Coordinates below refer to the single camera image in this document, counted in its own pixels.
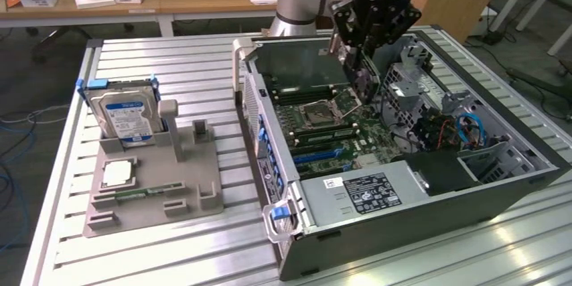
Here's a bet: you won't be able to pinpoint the low-profile graphics card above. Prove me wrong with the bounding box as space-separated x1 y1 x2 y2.
328 30 382 106

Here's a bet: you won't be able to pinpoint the black power adapter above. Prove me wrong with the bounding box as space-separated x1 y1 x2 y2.
480 31 506 46

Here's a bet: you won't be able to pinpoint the metal disk bay cage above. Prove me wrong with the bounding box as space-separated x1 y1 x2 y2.
382 61 452 123

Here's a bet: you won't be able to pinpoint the metal socket cover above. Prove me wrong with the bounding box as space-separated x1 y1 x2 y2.
328 87 362 117

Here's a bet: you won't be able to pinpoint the CPU socket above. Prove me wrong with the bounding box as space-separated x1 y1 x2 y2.
298 100 343 130

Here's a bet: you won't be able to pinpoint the wooden desk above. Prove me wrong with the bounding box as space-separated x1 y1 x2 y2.
0 0 336 38

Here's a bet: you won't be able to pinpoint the grey power supply with label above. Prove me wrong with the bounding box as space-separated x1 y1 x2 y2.
299 160 431 228

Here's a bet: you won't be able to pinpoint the hard disk in blue caddy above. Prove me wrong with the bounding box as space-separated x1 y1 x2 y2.
75 74 163 149

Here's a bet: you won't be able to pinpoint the open black PC case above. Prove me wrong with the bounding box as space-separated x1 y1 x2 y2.
231 29 572 282

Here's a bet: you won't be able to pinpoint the black office chair base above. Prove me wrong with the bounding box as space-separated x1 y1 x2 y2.
26 24 94 64

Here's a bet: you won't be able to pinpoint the silver CPU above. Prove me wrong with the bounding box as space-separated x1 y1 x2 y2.
102 161 135 188

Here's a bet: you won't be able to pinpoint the green RAM stick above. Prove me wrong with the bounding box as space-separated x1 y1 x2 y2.
115 186 166 200

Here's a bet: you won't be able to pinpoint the grey parts rack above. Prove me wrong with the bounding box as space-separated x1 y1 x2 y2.
83 98 224 239

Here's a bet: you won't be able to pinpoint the red wire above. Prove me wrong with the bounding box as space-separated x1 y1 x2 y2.
435 119 454 149

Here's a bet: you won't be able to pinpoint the black wire bundle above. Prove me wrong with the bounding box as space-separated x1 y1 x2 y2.
388 121 431 153

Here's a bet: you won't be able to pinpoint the blue wire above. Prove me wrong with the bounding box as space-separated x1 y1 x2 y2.
455 113 490 149

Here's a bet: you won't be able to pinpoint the metal disk bay bracket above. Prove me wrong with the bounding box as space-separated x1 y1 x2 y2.
456 138 538 185

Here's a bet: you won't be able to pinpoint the white floor cable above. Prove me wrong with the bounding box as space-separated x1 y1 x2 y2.
0 104 72 125

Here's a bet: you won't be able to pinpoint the blue floor cables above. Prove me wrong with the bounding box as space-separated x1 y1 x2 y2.
0 124 38 251

